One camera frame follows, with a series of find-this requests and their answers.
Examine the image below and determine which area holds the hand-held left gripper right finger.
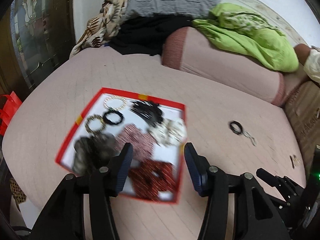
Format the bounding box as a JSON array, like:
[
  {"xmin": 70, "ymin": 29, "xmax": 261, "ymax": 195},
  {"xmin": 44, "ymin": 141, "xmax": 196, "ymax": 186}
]
[{"xmin": 184, "ymin": 142, "xmax": 290, "ymax": 240}]

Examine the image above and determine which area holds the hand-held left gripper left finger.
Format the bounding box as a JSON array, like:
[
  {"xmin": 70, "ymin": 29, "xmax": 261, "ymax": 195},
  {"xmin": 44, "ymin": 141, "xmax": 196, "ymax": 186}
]
[{"xmin": 31, "ymin": 142, "xmax": 134, "ymax": 240}]

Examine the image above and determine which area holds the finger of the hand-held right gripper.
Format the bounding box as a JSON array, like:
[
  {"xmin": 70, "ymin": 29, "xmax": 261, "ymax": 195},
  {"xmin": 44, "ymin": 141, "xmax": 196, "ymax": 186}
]
[{"xmin": 256, "ymin": 168, "xmax": 304, "ymax": 208}]

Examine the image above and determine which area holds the red polka dot scrunchie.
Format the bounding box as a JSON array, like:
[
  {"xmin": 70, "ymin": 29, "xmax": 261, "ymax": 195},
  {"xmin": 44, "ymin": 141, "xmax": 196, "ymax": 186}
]
[{"xmin": 127, "ymin": 159, "xmax": 175, "ymax": 202}]

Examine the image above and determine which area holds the red cardboard box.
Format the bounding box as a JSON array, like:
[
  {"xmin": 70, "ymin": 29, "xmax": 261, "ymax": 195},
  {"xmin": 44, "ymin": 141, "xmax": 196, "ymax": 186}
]
[{"xmin": 55, "ymin": 87, "xmax": 187, "ymax": 205}]

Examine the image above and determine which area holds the red plaid scrunchie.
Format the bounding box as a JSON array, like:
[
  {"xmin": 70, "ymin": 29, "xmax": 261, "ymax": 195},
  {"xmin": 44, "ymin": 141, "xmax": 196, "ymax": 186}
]
[{"xmin": 116, "ymin": 124, "xmax": 157, "ymax": 160}]

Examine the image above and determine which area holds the grey organza scrunchie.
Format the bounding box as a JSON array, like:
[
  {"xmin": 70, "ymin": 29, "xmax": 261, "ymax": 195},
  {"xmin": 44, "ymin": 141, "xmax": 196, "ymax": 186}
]
[{"xmin": 72, "ymin": 133, "xmax": 119, "ymax": 177}]

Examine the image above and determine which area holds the white polka dot scrunchie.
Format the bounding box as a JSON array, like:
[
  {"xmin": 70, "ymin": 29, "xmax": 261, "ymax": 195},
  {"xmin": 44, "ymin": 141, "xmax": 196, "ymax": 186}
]
[{"xmin": 147, "ymin": 118, "xmax": 187, "ymax": 147}]

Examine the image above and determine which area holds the black hair tie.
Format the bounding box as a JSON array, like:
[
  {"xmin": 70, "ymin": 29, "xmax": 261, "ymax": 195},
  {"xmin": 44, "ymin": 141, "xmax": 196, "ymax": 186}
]
[
  {"xmin": 103, "ymin": 110, "xmax": 124, "ymax": 125},
  {"xmin": 229, "ymin": 121, "xmax": 244, "ymax": 135}
]

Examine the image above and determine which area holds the dark gold bead bracelet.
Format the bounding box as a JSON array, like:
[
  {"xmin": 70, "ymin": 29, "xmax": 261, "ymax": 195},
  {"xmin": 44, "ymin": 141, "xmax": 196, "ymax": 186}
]
[{"xmin": 84, "ymin": 114, "xmax": 106, "ymax": 134}]

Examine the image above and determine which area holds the black hair claw clip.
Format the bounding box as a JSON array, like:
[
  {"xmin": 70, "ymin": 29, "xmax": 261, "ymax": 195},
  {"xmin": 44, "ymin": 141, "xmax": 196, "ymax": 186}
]
[{"xmin": 129, "ymin": 99, "xmax": 164, "ymax": 128}]

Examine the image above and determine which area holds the light gold bead bracelet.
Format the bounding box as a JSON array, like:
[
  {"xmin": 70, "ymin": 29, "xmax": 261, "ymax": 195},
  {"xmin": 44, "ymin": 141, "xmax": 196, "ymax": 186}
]
[{"xmin": 103, "ymin": 95, "xmax": 128, "ymax": 111}]

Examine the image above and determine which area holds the pink quilted pillow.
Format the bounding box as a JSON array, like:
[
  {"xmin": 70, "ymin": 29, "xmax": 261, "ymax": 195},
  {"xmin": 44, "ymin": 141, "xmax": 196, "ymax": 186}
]
[{"xmin": 161, "ymin": 27, "xmax": 285, "ymax": 107}]

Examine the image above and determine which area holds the leopard print cloth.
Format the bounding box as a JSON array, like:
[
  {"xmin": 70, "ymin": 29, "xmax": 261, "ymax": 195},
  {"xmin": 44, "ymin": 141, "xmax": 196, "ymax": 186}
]
[{"xmin": 9, "ymin": 177, "xmax": 27, "ymax": 203}]

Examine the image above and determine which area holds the red bag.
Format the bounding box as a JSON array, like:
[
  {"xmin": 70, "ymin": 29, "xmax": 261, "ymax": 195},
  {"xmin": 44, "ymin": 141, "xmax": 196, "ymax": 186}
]
[{"xmin": 0, "ymin": 92, "xmax": 23, "ymax": 136}]

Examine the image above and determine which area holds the black cloth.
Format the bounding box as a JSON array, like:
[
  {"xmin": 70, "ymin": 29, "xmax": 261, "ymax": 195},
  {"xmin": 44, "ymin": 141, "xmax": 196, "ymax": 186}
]
[{"xmin": 109, "ymin": 14, "xmax": 194, "ymax": 57}]

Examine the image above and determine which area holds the green cloth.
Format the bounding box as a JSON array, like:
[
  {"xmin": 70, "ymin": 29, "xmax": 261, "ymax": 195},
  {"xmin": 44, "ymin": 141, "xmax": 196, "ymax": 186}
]
[{"xmin": 192, "ymin": 2, "xmax": 300, "ymax": 72}]

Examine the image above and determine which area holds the floral patterned cloth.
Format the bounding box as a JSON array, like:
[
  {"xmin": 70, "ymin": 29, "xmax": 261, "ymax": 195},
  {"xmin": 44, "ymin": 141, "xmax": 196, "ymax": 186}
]
[{"xmin": 69, "ymin": 0, "xmax": 129, "ymax": 58}]

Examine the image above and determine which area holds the wooden door with glass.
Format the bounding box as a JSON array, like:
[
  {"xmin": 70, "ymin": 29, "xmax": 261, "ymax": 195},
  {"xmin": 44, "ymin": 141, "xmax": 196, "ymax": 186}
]
[{"xmin": 0, "ymin": 0, "xmax": 75, "ymax": 103}]

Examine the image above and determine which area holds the small dark hair tie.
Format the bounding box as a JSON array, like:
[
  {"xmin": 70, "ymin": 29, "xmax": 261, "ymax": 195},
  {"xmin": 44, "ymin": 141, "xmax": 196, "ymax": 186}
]
[{"xmin": 242, "ymin": 130, "xmax": 257, "ymax": 147}]

